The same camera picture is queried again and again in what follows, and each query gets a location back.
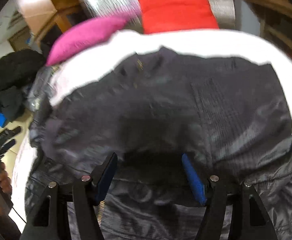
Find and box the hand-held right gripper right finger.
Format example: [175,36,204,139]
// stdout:
[181,153,278,240]

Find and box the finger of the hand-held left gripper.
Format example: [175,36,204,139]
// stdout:
[0,139,17,156]

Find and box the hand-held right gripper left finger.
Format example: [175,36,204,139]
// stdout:
[19,152,118,240]

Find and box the dark grey jacket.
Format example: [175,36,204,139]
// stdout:
[24,46,292,240]

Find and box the pile of black clothes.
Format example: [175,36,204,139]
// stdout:
[0,49,46,128]

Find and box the clear plastic bag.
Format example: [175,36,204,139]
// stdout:
[27,65,61,112]

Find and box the magenta cloth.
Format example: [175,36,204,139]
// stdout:
[46,12,136,67]

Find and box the white bed sheet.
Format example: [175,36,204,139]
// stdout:
[11,29,292,240]

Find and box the wooden cabinet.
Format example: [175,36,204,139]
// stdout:
[33,0,86,45]

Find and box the red folded cloth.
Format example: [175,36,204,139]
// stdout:
[137,0,220,35]

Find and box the silver insulation mat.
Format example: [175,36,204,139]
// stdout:
[75,0,237,34]

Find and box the wooden railing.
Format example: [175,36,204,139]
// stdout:
[236,0,292,63]

